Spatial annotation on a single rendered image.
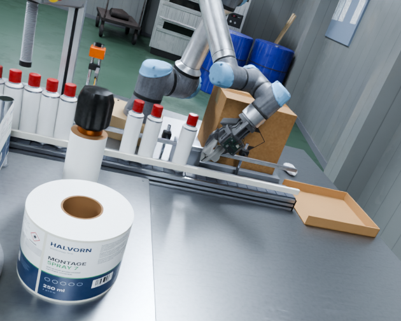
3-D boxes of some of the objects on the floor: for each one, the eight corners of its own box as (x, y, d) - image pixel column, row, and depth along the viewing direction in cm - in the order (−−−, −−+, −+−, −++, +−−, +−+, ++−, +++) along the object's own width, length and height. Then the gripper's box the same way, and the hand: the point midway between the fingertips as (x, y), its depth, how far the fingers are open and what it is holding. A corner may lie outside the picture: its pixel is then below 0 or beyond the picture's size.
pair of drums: (277, 115, 609) (301, 55, 571) (193, 89, 597) (212, 26, 558) (270, 102, 682) (291, 48, 644) (195, 78, 669) (212, 21, 631)
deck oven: (143, 54, 715) (174, -75, 631) (153, 44, 829) (181, -66, 744) (226, 81, 729) (268, -43, 644) (226, 68, 842) (261, -38, 757)
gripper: (243, 116, 123) (194, 160, 127) (261, 135, 127) (212, 177, 131) (237, 107, 130) (191, 149, 135) (254, 125, 134) (208, 165, 139)
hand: (203, 157), depth 135 cm, fingers closed
